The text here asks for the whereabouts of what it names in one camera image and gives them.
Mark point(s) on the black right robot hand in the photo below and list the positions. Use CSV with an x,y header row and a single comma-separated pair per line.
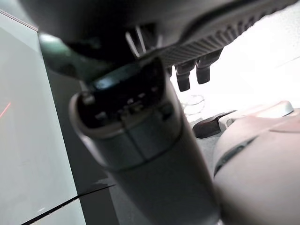
x,y
145,164

